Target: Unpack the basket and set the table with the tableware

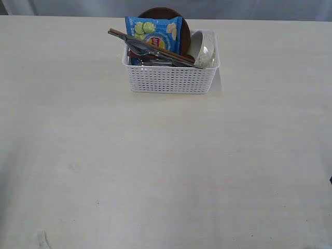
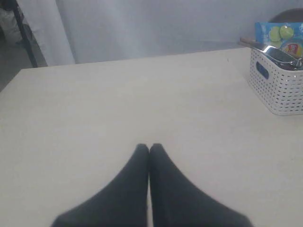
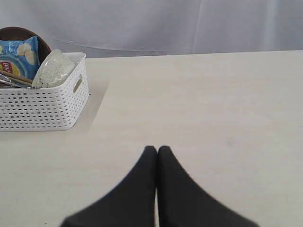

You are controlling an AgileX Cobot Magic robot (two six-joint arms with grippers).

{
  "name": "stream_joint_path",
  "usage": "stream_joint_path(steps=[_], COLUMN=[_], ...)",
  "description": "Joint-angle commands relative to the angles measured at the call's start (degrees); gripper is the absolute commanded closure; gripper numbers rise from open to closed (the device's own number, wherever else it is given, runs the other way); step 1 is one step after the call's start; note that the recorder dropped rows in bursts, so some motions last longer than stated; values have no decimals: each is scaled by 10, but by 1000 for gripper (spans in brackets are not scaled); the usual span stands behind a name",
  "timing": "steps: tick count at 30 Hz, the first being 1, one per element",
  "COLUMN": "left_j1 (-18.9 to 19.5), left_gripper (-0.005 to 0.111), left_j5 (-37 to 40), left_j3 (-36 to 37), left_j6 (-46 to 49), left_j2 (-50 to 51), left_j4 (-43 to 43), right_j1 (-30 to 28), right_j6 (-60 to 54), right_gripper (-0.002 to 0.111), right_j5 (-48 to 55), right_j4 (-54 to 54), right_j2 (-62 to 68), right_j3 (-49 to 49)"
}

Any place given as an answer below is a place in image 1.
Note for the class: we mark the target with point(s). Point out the white plastic woven basket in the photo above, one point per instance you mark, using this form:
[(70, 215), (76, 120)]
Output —
[(177, 80)]

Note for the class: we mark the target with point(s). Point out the brown wooden spoon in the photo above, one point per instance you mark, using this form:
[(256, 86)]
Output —
[(133, 55)]

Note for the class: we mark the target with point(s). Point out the silver metal fork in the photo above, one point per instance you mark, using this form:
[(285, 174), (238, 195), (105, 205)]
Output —
[(140, 47)]

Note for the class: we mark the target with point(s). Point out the blue chips bag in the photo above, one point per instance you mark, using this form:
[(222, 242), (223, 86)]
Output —
[(163, 33)]

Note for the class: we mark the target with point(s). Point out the brown wooden chopstick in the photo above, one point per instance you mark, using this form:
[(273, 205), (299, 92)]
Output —
[(143, 48), (172, 54)]

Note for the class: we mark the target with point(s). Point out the brown wooden plate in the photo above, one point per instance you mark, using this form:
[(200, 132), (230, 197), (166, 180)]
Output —
[(167, 13)]

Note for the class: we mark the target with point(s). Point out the silver metal knife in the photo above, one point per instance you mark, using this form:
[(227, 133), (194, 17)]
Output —
[(150, 56)]

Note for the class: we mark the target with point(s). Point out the stainless steel cup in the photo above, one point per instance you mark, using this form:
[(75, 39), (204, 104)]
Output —
[(155, 62)]

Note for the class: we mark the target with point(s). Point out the white patterned ceramic bowl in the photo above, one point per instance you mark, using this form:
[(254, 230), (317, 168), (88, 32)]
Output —
[(202, 48)]

